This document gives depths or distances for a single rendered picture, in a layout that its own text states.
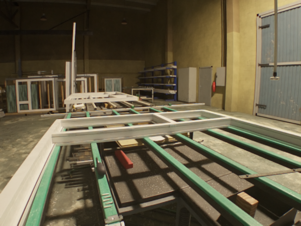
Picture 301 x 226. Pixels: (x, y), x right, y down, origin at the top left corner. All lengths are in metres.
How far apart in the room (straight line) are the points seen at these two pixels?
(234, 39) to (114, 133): 7.53
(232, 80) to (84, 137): 7.31
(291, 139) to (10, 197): 1.37
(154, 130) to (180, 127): 0.21
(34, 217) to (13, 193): 0.09
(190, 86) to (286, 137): 9.15
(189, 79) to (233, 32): 3.71
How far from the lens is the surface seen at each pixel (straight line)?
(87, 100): 3.51
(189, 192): 1.11
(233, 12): 8.52
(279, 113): 7.11
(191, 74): 10.25
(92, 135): 1.11
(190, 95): 10.25
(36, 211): 0.62
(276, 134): 1.34
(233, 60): 8.03
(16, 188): 0.62
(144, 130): 1.16
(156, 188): 1.12
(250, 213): 0.91
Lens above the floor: 1.23
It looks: 10 degrees down
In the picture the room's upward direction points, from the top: straight up
